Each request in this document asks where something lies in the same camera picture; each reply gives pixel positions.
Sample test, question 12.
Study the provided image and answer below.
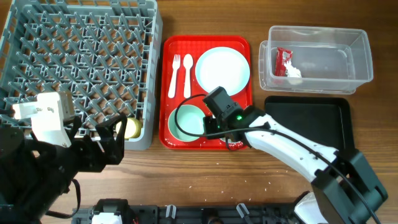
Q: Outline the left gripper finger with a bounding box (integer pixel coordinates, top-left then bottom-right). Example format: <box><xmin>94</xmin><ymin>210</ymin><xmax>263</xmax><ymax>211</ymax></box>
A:
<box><xmin>63</xmin><ymin>116</ymin><xmax>82</xmax><ymax>140</ymax></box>
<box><xmin>95</xmin><ymin>114</ymin><xmax>127</xmax><ymax>151</ymax></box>

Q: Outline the yellow plastic cup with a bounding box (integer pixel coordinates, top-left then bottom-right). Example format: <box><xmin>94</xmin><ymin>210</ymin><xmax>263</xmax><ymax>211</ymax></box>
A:
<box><xmin>124</xmin><ymin>118</ymin><xmax>142</xmax><ymax>139</ymax></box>

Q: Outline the light blue bowl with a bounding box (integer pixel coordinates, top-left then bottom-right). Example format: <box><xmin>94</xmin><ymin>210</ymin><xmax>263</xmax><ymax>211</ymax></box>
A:
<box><xmin>220</xmin><ymin>138</ymin><xmax>244</xmax><ymax>151</ymax></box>

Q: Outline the green bowl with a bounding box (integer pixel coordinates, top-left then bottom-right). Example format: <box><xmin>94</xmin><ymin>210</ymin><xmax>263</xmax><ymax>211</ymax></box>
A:
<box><xmin>168</xmin><ymin>105</ymin><xmax>205</xmax><ymax>142</ymax></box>

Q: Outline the white napkin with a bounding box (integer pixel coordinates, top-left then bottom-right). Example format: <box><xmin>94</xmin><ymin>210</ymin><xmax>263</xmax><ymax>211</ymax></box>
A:
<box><xmin>284</xmin><ymin>61</ymin><xmax>302</xmax><ymax>85</ymax></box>

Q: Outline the red ketchup packet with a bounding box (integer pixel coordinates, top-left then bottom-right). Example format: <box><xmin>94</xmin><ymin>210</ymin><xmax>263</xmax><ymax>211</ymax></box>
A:
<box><xmin>274</xmin><ymin>47</ymin><xmax>293</xmax><ymax>77</ymax></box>

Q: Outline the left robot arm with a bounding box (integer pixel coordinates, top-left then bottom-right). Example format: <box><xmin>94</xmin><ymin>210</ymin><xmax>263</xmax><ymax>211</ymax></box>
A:
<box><xmin>1</xmin><ymin>114</ymin><xmax>127</xmax><ymax>223</ymax></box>

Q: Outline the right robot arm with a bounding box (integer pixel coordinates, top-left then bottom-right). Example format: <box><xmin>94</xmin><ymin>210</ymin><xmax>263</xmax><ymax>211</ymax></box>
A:
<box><xmin>203</xmin><ymin>86</ymin><xmax>388</xmax><ymax>223</ymax></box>

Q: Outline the grey dishwasher rack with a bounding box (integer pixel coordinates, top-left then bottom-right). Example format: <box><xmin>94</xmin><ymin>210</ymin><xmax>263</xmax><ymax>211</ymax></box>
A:
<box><xmin>1</xmin><ymin>0</ymin><xmax>163</xmax><ymax>151</ymax></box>

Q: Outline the black waste tray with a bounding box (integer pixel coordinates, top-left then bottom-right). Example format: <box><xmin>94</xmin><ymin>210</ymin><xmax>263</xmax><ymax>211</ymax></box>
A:
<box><xmin>264</xmin><ymin>96</ymin><xmax>355</xmax><ymax>151</ymax></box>

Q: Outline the large light blue plate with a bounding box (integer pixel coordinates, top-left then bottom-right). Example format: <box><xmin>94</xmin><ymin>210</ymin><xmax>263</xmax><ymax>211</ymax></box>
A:
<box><xmin>195</xmin><ymin>47</ymin><xmax>250</xmax><ymax>96</ymax></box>

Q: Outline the red plastic tray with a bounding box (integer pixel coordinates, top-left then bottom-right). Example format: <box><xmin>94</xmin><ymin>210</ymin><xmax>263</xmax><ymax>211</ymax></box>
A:
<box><xmin>159</xmin><ymin>35</ymin><xmax>251</xmax><ymax>151</ymax></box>

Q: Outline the white plastic spoon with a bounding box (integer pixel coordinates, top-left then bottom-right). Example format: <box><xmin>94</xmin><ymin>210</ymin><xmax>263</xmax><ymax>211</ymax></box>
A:
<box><xmin>183</xmin><ymin>54</ymin><xmax>193</xmax><ymax>98</ymax></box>

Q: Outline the white plastic fork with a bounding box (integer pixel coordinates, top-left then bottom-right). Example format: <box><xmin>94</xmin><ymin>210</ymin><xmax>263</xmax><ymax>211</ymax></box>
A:
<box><xmin>167</xmin><ymin>54</ymin><xmax>181</xmax><ymax>98</ymax></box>

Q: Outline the clear plastic bin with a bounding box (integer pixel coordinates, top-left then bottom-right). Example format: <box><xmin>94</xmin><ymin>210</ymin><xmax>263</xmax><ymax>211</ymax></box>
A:
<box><xmin>259</xmin><ymin>26</ymin><xmax>374</xmax><ymax>95</ymax></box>

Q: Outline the right black cable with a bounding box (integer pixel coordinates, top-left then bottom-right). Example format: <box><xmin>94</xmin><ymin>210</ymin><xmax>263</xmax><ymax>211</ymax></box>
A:
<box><xmin>174</xmin><ymin>93</ymin><xmax>383</xmax><ymax>224</ymax></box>

